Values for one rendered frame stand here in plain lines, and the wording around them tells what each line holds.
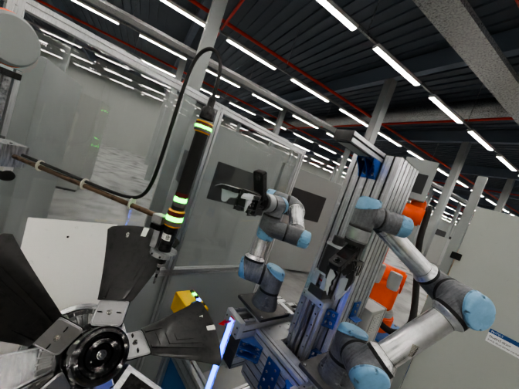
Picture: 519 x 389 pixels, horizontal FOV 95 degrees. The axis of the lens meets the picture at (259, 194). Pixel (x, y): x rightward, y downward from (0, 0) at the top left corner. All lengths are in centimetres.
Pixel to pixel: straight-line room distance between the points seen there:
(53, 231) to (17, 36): 62
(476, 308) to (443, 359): 115
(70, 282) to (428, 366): 209
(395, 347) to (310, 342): 46
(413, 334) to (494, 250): 113
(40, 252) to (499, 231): 228
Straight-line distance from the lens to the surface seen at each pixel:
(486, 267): 209
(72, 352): 75
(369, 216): 85
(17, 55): 115
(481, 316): 112
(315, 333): 139
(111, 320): 82
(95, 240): 108
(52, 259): 104
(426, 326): 109
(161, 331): 88
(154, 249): 69
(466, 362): 219
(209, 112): 64
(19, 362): 90
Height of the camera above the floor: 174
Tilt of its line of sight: 5 degrees down
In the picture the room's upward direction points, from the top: 19 degrees clockwise
